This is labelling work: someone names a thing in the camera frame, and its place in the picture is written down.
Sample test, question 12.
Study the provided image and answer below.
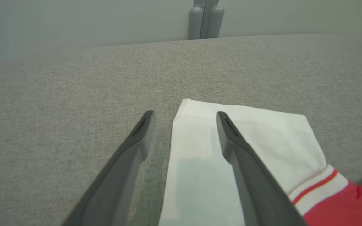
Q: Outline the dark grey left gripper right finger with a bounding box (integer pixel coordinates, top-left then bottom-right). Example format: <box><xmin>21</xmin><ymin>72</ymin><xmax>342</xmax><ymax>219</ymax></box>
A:
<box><xmin>216</xmin><ymin>111</ymin><xmax>307</xmax><ymax>226</ymax></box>

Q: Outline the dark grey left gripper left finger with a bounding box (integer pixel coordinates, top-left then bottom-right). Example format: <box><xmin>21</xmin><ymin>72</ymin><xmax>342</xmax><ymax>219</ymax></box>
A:
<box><xmin>62</xmin><ymin>110</ymin><xmax>155</xmax><ymax>226</ymax></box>

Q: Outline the red shirt with white sleeves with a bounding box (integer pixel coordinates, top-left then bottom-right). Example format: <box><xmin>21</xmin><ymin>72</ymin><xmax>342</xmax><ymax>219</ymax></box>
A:
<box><xmin>158</xmin><ymin>98</ymin><xmax>362</xmax><ymax>226</ymax></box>

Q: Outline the grey vertical bar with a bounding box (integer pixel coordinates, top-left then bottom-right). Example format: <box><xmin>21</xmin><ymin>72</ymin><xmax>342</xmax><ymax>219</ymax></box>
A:
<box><xmin>194</xmin><ymin>0</ymin><xmax>219</xmax><ymax>39</ymax></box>

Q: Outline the grey rounded post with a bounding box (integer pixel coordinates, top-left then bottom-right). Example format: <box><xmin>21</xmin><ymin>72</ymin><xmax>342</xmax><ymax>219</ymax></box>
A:
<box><xmin>188</xmin><ymin>6</ymin><xmax>203</xmax><ymax>40</ymax></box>
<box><xmin>207</xmin><ymin>5</ymin><xmax>225</xmax><ymax>39</ymax></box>

